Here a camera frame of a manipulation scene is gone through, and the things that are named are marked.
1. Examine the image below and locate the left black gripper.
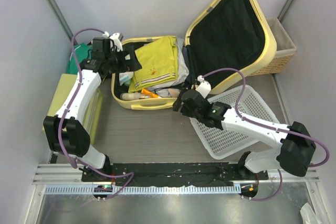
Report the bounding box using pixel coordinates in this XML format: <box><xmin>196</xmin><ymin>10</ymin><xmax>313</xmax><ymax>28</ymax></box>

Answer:
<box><xmin>106</xmin><ymin>46</ymin><xmax>142</xmax><ymax>74</ymax></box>

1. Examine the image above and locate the yellow-green shirt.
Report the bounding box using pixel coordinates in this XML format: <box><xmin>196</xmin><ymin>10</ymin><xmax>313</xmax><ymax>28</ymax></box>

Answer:
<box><xmin>128</xmin><ymin>36</ymin><xmax>179</xmax><ymax>93</ymax></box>

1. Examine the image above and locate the white plastic mesh basket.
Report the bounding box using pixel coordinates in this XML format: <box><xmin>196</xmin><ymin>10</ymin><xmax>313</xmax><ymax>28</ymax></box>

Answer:
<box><xmin>190</xmin><ymin>85</ymin><xmax>279</xmax><ymax>159</ymax></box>

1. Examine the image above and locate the yellow hard-shell suitcase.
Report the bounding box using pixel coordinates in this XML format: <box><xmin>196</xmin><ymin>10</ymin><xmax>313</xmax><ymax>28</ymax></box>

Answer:
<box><xmin>111</xmin><ymin>0</ymin><xmax>277</xmax><ymax>110</ymax></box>

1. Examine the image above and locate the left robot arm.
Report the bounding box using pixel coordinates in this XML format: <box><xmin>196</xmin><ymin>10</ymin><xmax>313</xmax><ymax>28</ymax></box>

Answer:
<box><xmin>43</xmin><ymin>33</ymin><xmax>142</xmax><ymax>182</ymax></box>

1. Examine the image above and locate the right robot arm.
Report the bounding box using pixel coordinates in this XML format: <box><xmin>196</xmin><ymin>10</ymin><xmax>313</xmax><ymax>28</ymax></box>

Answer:
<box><xmin>173</xmin><ymin>89</ymin><xmax>316</xmax><ymax>179</ymax></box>

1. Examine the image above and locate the beige sock in suitcase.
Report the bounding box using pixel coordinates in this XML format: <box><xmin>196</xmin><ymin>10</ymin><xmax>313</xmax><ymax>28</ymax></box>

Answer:
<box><xmin>167</xmin><ymin>88</ymin><xmax>181</xmax><ymax>98</ymax></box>

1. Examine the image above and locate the white tissue pack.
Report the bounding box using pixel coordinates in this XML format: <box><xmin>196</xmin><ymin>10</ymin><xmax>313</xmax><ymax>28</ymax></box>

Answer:
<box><xmin>119</xmin><ymin>72</ymin><xmax>133</xmax><ymax>87</ymax></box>

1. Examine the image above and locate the grey white folded garment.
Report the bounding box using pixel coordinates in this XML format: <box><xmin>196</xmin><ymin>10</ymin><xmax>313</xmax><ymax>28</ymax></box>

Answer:
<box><xmin>148</xmin><ymin>37</ymin><xmax>191</xmax><ymax>97</ymax></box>

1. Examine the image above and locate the orange tube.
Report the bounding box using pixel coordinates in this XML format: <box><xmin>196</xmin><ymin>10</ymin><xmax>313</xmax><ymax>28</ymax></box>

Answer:
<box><xmin>140</xmin><ymin>89</ymin><xmax>160</xmax><ymax>99</ymax></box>

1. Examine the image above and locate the beige cosmetic bottle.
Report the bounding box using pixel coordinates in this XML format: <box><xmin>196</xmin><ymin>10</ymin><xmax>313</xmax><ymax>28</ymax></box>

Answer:
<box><xmin>120</xmin><ymin>92</ymin><xmax>150</xmax><ymax>101</ymax></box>

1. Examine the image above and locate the green jersey with G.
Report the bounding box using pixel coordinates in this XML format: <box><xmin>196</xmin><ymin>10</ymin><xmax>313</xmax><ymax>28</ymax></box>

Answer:
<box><xmin>65</xmin><ymin>42</ymin><xmax>94</xmax><ymax>75</ymax></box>

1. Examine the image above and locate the yellow-green drawer box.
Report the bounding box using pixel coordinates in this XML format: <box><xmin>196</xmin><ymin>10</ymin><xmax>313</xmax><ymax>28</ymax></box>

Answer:
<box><xmin>47</xmin><ymin>73</ymin><xmax>103</xmax><ymax>145</ymax></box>

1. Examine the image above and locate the wicker basket with liner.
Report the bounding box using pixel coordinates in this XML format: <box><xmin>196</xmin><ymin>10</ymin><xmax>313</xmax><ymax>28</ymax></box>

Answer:
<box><xmin>251</xmin><ymin>17</ymin><xmax>297</xmax><ymax>76</ymax></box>

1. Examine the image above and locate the white crumpled plastic bag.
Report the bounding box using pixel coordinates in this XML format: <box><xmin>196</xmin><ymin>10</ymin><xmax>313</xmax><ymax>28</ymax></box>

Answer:
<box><xmin>300</xmin><ymin>203</ymin><xmax>322</xmax><ymax>224</ymax></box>

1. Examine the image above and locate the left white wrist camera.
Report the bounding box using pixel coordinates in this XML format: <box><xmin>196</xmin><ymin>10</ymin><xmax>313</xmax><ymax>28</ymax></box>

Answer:
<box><xmin>102</xmin><ymin>31</ymin><xmax>123</xmax><ymax>51</ymax></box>

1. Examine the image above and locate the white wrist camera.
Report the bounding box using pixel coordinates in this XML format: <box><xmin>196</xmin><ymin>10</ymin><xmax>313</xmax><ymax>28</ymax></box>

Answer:
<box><xmin>102</xmin><ymin>31</ymin><xmax>123</xmax><ymax>51</ymax></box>
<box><xmin>196</xmin><ymin>76</ymin><xmax>212</xmax><ymax>98</ymax></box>

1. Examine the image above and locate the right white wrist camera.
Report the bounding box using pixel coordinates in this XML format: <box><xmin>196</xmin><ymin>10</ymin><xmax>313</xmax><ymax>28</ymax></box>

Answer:
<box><xmin>196</xmin><ymin>76</ymin><xmax>212</xmax><ymax>98</ymax></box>

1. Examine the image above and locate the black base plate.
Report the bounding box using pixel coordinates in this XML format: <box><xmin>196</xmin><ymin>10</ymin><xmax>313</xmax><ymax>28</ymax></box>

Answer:
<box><xmin>81</xmin><ymin>161</ymin><xmax>271</xmax><ymax>187</ymax></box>

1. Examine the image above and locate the aluminium rail frame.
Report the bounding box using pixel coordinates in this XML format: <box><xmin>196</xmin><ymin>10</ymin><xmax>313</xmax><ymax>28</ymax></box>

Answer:
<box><xmin>25</xmin><ymin>164</ymin><xmax>331</xmax><ymax>223</ymax></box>

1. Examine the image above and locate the white slotted cable duct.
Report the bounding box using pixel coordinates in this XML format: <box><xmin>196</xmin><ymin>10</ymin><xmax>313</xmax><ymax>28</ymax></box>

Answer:
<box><xmin>45</xmin><ymin>184</ymin><xmax>241</xmax><ymax>195</ymax></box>

